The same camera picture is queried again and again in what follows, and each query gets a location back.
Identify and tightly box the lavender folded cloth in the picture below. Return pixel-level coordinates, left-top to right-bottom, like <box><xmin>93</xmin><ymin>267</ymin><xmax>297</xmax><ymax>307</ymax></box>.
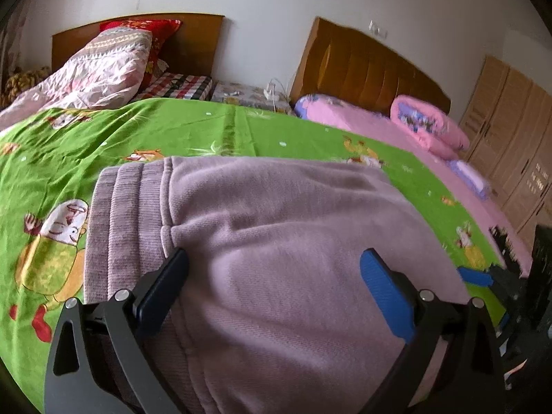
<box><xmin>448</xmin><ymin>159</ymin><xmax>492</xmax><ymax>201</ymax></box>

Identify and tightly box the nightstand with floral cover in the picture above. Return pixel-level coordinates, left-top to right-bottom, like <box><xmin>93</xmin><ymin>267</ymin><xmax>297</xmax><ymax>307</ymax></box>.
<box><xmin>210</xmin><ymin>81</ymin><xmax>298</xmax><ymax>115</ymax></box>

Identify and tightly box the green cartoon printed blanket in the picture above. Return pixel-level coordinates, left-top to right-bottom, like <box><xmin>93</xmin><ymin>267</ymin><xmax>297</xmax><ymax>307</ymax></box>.
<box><xmin>0</xmin><ymin>97</ymin><xmax>507</xmax><ymax>376</ymax></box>

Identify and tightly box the plain wooden headboard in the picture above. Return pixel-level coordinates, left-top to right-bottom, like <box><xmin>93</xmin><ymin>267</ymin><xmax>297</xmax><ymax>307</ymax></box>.
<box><xmin>52</xmin><ymin>13</ymin><xmax>226</xmax><ymax>82</ymax></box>

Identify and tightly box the pink floral quilt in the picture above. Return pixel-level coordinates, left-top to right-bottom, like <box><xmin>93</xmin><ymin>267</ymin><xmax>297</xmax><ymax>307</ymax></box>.
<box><xmin>0</xmin><ymin>26</ymin><xmax>154</xmax><ymax>132</ymax></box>

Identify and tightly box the checked bed sheet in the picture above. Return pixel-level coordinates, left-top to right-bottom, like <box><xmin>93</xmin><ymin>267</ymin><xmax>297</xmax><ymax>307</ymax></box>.
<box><xmin>136</xmin><ymin>71</ymin><xmax>214</xmax><ymax>102</ymax></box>

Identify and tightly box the panelled wooden headboard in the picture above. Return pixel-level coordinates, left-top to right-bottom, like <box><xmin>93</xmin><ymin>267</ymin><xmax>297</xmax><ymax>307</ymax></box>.
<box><xmin>290</xmin><ymin>17</ymin><xmax>452</xmax><ymax>117</ymax></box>

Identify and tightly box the rolled pink quilt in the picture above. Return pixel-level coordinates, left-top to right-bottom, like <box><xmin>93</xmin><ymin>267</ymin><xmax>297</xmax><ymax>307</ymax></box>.
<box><xmin>390</xmin><ymin>94</ymin><xmax>471</xmax><ymax>160</ymax></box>

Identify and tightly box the pink bed sheet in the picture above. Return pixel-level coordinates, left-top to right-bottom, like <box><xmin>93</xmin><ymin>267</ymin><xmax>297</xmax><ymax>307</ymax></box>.
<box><xmin>293</xmin><ymin>94</ymin><xmax>533</xmax><ymax>277</ymax></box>

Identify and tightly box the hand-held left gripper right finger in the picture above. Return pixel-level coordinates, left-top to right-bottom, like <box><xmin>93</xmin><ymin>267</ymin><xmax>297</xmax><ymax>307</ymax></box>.
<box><xmin>360</xmin><ymin>248</ymin><xmax>506</xmax><ymax>414</ymax></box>

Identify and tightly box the mauve knitted sweater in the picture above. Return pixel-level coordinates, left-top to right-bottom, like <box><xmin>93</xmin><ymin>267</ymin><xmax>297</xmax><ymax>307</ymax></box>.
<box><xmin>84</xmin><ymin>155</ymin><xmax>473</xmax><ymax>414</ymax></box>

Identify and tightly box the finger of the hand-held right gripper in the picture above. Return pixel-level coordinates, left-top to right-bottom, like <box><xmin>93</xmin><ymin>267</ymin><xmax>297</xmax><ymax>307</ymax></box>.
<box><xmin>457</xmin><ymin>266</ymin><xmax>527</xmax><ymax>309</ymax></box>
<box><xmin>496</xmin><ymin>310</ymin><xmax>524</xmax><ymax>354</ymax></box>

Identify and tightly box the white power strip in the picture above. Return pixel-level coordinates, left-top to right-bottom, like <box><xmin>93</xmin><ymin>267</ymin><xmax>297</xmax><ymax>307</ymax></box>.
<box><xmin>263</xmin><ymin>78</ymin><xmax>287</xmax><ymax>113</ymax></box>

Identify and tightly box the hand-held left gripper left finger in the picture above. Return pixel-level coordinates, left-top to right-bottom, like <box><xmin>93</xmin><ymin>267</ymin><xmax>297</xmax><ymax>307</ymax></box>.
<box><xmin>43</xmin><ymin>248</ymin><xmax>190</xmax><ymax>414</ymax></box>

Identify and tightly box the patterned curtain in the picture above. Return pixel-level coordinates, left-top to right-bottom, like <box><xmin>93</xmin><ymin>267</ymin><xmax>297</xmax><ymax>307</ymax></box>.
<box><xmin>0</xmin><ymin>0</ymin><xmax>35</xmax><ymax>74</ymax></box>

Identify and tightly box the red floral pillow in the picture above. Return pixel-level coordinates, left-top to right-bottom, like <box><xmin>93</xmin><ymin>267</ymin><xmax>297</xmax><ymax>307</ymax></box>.
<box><xmin>99</xmin><ymin>18</ymin><xmax>183</xmax><ymax>89</ymax></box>

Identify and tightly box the light wooden wardrobe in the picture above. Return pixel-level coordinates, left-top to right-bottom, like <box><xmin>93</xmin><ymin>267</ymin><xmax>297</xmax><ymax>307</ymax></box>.
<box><xmin>459</xmin><ymin>55</ymin><xmax>552</xmax><ymax>242</ymax></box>

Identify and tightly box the yellow brown plush throw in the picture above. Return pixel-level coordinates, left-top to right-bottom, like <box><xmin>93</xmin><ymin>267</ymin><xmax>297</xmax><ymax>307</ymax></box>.
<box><xmin>0</xmin><ymin>66</ymin><xmax>50</xmax><ymax>106</ymax></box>

